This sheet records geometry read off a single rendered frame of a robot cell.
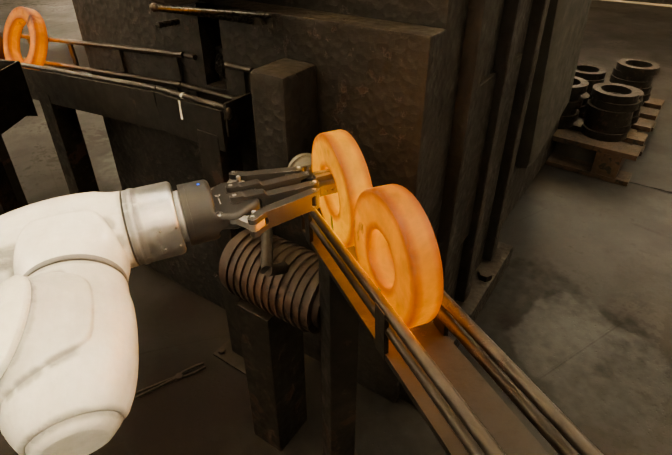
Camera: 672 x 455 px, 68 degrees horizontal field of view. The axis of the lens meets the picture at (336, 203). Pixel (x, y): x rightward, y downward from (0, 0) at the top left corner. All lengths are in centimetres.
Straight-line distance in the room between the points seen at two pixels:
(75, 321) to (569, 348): 130
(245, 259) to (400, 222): 45
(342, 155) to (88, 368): 34
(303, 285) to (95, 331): 40
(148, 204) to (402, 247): 28
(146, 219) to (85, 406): 21
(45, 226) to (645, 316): 156
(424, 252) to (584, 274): 137
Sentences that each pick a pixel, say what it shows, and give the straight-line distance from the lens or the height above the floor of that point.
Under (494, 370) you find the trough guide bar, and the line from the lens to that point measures 49.
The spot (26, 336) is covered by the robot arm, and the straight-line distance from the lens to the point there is 47.
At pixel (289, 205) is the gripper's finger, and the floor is 74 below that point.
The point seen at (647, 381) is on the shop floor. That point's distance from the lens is 156.
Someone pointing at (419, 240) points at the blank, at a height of 78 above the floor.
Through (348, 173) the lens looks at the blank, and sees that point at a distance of 59.
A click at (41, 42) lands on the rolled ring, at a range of 160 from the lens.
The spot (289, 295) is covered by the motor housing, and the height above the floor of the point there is 50.
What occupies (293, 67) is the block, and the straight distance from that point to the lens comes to 88.
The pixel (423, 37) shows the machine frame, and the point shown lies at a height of 87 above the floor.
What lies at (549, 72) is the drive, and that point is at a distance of 167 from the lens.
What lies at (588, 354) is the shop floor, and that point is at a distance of 156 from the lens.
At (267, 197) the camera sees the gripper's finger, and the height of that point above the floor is 74.
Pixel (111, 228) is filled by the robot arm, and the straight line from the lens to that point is 58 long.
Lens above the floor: 106
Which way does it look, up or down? 32 degrees down
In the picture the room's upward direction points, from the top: straight up
